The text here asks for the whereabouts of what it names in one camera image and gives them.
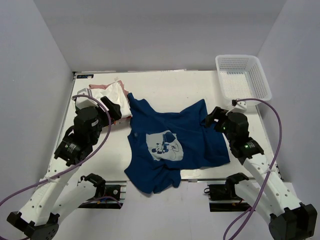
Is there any blue printed t shirt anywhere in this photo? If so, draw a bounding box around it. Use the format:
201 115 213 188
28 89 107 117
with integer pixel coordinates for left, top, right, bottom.
124 93 230 194

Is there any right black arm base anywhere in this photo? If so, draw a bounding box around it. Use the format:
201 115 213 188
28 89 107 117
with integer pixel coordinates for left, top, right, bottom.
203 184 250 213

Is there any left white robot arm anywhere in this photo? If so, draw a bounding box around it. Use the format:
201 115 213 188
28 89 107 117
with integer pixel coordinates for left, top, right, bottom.
1 96 122 240

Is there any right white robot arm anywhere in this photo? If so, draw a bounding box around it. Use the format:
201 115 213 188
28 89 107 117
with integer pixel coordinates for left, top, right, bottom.
205 106 318 240

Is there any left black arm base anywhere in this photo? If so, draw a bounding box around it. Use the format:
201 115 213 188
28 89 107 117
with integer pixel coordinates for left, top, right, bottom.
79 181 127 210

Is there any floral folded t shirt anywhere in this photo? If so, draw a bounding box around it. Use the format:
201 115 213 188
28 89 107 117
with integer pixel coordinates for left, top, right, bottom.
112 116 132 126

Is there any pink folded t shirt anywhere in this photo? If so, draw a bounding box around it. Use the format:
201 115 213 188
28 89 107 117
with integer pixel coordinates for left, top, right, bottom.
89 80 129 96

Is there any white plastic basket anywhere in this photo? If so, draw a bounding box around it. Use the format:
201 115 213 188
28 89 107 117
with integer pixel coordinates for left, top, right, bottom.
215 54 272 109

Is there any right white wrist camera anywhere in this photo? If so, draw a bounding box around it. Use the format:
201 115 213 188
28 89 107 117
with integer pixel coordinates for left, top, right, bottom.
229 99 248 113

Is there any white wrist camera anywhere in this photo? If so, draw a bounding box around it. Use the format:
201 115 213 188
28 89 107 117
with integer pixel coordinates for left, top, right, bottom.
71 88 108 111
229 99 248 113

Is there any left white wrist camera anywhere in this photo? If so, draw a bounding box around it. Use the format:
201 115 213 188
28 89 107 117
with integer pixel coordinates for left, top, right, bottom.
71 88 108 111

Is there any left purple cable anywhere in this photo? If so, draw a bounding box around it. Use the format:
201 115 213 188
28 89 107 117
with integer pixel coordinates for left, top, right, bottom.
0 93 123 208

